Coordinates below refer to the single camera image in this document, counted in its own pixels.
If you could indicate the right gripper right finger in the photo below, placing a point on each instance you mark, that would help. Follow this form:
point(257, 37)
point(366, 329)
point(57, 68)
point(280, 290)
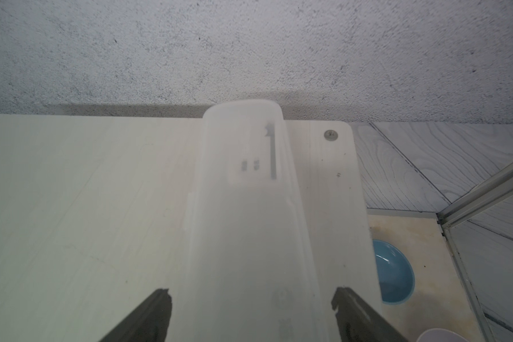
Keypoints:
point(359, 322)

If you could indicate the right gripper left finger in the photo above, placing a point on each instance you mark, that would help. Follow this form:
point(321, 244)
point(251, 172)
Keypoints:
point(147, 322)

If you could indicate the blue ceramic bowl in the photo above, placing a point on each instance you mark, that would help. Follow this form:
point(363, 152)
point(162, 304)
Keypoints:
point(395, 273)

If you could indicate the purple ceramic bowl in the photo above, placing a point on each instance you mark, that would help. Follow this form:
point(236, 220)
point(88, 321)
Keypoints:
point(440, 335)

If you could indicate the right aluminium frame post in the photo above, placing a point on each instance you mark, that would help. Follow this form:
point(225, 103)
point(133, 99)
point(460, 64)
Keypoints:
point(482, 197)

